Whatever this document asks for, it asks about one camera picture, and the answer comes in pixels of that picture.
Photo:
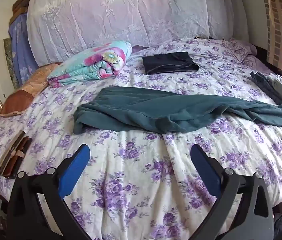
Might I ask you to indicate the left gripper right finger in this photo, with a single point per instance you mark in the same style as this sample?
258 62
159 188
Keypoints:
254 216

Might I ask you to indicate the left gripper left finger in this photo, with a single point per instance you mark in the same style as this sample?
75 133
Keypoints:
26 219

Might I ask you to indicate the teal green pants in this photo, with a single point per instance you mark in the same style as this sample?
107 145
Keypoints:
129 108

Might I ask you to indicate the brown wallet on bed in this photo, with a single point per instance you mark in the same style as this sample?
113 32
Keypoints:
14 155

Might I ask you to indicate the purple floral bedspread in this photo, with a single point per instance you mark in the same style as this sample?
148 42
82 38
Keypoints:
142 185

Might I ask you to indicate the orange brown pillow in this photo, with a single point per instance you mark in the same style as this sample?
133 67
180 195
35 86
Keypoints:
20 100

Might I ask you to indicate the leaning picture panel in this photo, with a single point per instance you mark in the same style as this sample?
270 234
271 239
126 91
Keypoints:
8 78

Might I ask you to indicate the folded blue jeans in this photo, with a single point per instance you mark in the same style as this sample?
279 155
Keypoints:
265 85

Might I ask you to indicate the blue patterned cloth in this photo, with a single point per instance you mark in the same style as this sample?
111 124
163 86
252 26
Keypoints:
23 60

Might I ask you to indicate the folded black pants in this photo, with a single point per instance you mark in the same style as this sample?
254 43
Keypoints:
169 63

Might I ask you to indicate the folded floral quilt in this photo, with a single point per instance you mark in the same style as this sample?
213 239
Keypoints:
92 64

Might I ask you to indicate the white lace covered headboard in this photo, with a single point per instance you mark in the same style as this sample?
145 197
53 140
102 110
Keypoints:
59 29

